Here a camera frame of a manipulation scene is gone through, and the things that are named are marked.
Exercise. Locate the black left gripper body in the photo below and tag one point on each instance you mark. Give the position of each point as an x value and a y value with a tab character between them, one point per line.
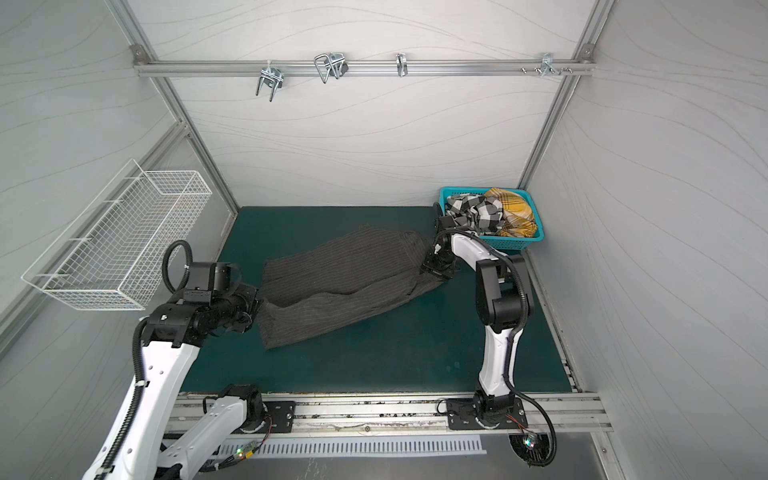
239	307

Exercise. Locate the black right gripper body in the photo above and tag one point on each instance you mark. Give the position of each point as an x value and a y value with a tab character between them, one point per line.
437	261

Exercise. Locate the dark grey pinstriped shirt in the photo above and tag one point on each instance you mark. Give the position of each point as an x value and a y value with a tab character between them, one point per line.
360	275

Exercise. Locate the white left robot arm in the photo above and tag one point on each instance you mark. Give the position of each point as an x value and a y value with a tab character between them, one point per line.
164	346

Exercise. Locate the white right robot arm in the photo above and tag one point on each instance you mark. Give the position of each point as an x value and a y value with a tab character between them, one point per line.
503	304

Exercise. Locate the black white checkered shirt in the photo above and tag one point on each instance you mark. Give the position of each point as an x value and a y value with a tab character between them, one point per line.
476	212

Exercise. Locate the teal plastic laundry basket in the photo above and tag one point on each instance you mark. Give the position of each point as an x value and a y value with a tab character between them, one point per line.
498	242

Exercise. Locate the yellow plaid shirt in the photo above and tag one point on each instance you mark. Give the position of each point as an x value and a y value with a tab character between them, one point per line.
518	218

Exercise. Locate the white vent grille strip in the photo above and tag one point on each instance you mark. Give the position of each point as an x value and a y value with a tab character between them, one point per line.
372	447

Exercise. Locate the metal clamp hook middle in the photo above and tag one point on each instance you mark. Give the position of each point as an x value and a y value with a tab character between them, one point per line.
331	65

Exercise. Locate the metal clamp hook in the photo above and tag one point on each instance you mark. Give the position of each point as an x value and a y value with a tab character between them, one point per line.
331	65
270	80

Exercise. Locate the metal clamp hook left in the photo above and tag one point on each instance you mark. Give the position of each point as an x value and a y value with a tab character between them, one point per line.
270	80

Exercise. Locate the white wire wall basket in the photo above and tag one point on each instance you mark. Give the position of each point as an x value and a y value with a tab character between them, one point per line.
109	257

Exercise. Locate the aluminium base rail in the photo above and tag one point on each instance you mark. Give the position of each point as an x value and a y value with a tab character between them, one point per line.
357	414

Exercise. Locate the small metal ring clamp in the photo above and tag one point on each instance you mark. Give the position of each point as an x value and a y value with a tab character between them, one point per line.
401	65

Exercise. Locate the aluminium horizontal rail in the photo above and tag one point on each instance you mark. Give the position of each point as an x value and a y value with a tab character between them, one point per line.
357	68

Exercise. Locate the metal bracket right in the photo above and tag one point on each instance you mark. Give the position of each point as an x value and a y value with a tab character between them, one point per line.
547	67

